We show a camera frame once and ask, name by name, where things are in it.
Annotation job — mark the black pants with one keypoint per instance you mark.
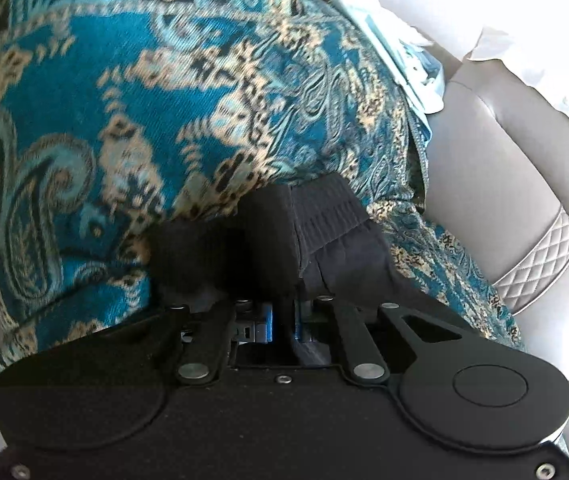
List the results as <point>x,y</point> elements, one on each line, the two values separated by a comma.
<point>284,240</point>

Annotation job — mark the white cloth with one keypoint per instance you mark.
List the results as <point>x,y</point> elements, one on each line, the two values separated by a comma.
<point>489,45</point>

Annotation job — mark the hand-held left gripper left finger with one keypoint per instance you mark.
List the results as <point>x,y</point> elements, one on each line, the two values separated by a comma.
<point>263,329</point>

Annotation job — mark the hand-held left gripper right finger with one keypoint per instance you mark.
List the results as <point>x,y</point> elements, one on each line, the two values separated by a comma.
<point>298,329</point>

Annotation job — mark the grey leather sofa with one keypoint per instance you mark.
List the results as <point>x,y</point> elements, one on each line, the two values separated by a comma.
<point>514,170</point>

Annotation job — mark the light blue cloth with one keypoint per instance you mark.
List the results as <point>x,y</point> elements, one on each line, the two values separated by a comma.
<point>389,30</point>

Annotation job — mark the blue paisley blanket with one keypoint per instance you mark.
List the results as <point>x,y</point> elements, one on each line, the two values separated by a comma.
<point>114,110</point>

